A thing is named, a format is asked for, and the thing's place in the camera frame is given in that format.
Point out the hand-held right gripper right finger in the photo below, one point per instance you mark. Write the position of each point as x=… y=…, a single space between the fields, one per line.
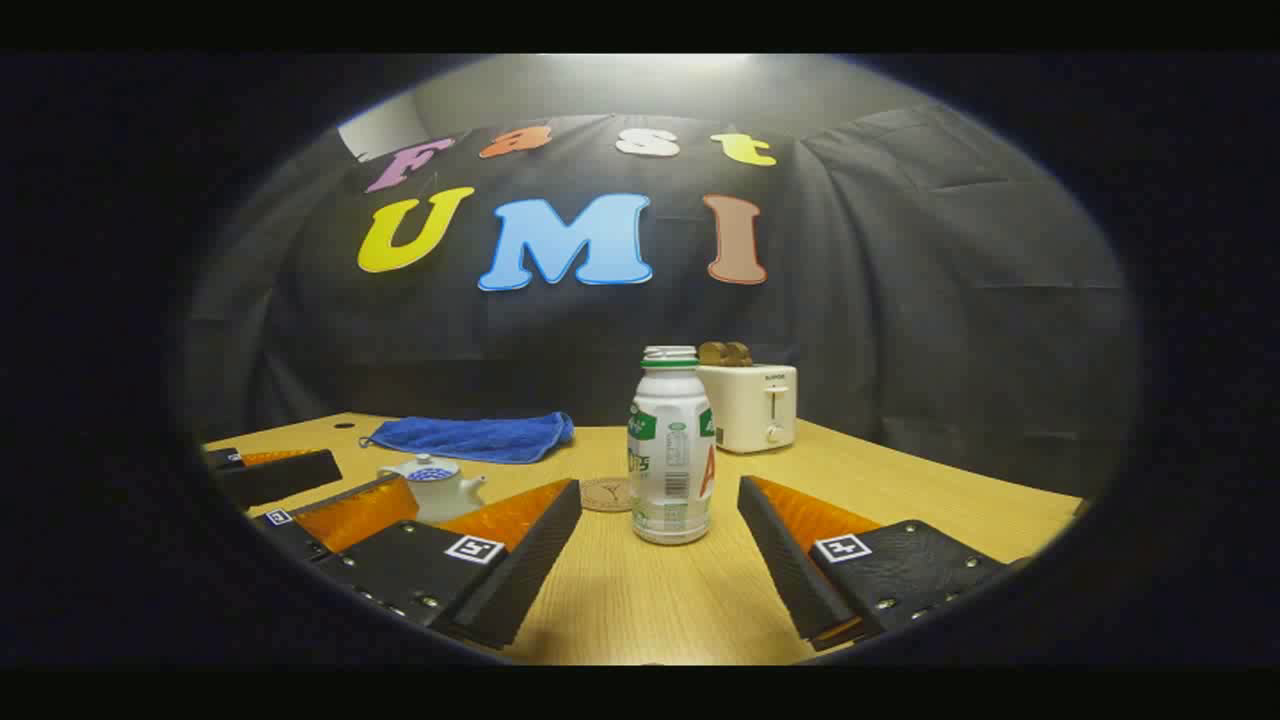
x=785 y=560

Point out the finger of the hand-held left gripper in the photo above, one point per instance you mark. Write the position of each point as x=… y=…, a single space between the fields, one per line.
x=350 y=515
x=280 y=478

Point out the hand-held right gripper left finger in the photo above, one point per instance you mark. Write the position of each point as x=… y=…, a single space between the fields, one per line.
x=530 y=570

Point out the white ceramic teacup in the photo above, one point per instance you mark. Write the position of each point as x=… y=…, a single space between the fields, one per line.
x=445 y=500

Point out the round wooden coaster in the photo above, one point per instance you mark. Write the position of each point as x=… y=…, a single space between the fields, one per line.
x=603 y=495

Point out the white plastic water bottle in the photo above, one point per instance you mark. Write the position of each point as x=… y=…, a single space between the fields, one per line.
x=670 y=450

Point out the blue towel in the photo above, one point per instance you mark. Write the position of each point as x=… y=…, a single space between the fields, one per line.
x=480 y=438

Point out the white toaster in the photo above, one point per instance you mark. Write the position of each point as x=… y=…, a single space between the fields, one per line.
x=745 y=405

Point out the black backdrop cloth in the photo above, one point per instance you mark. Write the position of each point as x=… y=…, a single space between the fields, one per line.
x=900 y=300

